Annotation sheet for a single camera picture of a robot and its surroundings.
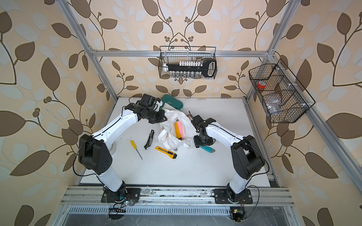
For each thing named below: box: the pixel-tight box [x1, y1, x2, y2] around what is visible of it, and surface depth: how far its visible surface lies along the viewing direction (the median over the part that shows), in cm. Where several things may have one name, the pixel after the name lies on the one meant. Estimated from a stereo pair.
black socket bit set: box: [163, 58, 218, 79], surface depth 86 cm
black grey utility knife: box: [143, 129, 155, 151], surface depth 98 cm
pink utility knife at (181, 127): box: [176, 119, 184, 140], surface depth 104 cm
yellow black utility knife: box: [155, 145, 178, 159], surface depth 91 cm
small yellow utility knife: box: [174, 119, 184, 141], surface depth 104 cm
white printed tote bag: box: [157, 109, 198, 150], surface depth 90 cm
